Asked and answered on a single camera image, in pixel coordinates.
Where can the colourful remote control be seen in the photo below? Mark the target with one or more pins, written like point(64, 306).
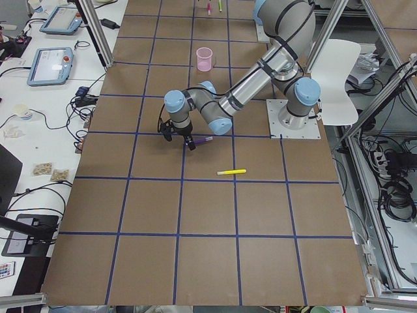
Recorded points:
point(7, 269)

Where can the purple highlighter pen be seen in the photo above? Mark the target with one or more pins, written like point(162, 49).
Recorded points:
point(203, 140)

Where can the white plastic chair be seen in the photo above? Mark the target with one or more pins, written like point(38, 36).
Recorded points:
point(331, 71)

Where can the teach pendant near post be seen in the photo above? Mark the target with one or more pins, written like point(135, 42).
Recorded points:
point(51, 66)

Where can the aluminium frame post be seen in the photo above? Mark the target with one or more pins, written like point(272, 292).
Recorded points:
point(95, 31)

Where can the small blue device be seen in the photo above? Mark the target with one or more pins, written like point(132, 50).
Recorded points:
point(82, 91)

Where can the pink mesh cup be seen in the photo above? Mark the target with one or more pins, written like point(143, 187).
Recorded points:
point(204, 59)

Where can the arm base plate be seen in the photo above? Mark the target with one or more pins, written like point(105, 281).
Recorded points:
point(261, 35)
point(283, 125)

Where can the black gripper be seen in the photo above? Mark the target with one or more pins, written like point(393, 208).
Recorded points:
point(185, 132)

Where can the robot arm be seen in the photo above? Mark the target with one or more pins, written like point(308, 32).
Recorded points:
point(290, 27)

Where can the black power adapter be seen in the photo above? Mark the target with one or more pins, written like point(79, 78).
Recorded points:
point(109, 24)

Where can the yellow highlighter pen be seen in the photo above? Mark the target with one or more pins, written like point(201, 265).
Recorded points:
point(231, 172)

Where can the black monitor stand base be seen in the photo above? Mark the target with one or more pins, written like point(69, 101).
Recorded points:
point(29, 234)

